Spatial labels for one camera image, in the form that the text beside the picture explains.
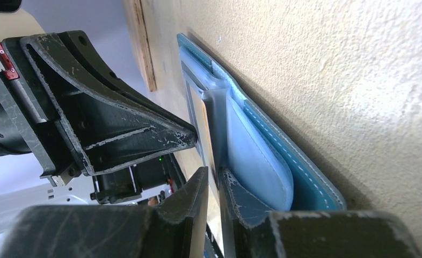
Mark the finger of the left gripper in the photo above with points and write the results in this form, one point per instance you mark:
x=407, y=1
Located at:
x=78, y=43

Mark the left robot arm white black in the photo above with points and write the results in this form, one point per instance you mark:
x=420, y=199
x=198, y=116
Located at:
x=51, y=195

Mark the wooden board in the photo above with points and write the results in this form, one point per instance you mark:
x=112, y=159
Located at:
x=137, y=30

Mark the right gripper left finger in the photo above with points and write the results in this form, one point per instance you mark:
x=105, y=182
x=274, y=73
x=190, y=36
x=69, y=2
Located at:
x=173, y=228

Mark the teal card holder wallet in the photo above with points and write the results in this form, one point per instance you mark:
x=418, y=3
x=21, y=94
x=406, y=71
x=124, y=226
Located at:
x=258, y=153

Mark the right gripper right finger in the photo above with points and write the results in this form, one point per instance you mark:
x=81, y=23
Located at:
x=252, y=229

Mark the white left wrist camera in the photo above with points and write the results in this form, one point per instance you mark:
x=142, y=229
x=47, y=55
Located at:
x=16, y=22

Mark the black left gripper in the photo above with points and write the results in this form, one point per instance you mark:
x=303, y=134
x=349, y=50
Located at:
x=52, y=107

